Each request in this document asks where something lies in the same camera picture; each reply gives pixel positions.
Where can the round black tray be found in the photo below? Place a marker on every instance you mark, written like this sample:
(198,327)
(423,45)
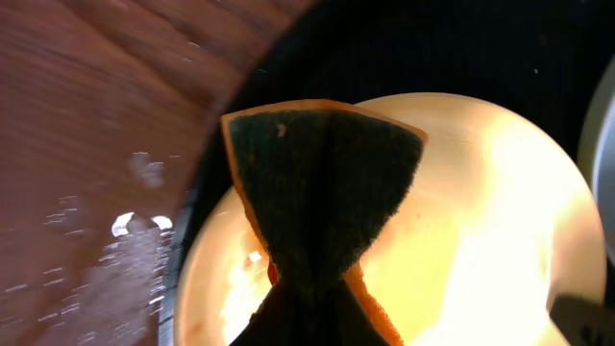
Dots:
(384,48)

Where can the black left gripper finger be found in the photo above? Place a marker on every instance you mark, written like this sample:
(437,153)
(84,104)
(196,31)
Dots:
(582,322)

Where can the orange green sponge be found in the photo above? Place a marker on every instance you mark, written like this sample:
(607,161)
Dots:
(318,180)

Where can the yellow plate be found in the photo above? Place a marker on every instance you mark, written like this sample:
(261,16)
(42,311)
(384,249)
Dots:
(227,275)

